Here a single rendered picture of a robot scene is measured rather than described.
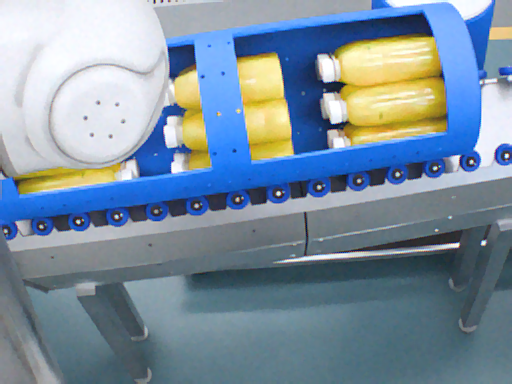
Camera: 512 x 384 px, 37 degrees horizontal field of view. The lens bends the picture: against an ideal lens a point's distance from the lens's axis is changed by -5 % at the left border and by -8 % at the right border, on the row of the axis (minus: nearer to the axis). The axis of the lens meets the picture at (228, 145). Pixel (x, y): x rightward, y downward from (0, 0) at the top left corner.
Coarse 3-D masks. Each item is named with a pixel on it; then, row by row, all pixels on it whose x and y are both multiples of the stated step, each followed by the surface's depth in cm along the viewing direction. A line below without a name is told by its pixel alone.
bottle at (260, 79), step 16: (240, 64) 137; (256, 64) 137; (272, 64) 136; (176, 80) 138; (192, 80) 137; (240, 80) 136; (256, 80) 136; (272, 80) 136; (176, 96) 138; (192, 96) 137; (256, 96) 137; (272, 96) 138
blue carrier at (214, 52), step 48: (192, 48) 151; (240, 48) 153; (288, 48) 154; (336, 48) 155; (240, 96) 131; (288, 96) 159; (480, 96) 131; (144, 144) 159; (240, 144) 133; (384, 144) 135; (432, 144) 136; (48, 192) 137; (96, 192) 137; (144, 192) 138; (192, 192) 140
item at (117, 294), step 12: (108, 288) 207; (120, 288) 210; (108, 300) 213; (120, 300) 214; (132, 300) 224; (120, 312) 220; (132, 312) 221; (132, 324) 227; (132, 336) 235; (144, 336) 237
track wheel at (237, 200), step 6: (228, 192) 149; (234, 192) 149; (240, 192) 149; (246, 192) 149; (228, 198) 149; (234, 198) 149; (240, 198) 149; (246, 198) 149; (228, 204) 150; (234, 204) 150; (240, 204) 150; (246, 204) 150
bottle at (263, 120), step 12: (252, 108) 138; (264, 108) 138; (276, 108) 137; (192, 120) 139; (252, 120) 137; (264, 120) 137; (276, 120) 137; (288, 120) 137; (180, 132) 139; (192, 132) 138; (204, 132) 137; (252, 132) 137; (264, 132) 138; (276, 132) 138; (288, 132) 138; (180, 144) 140; (192, 144) 139; (204, 144) 138; (252, 144) 140
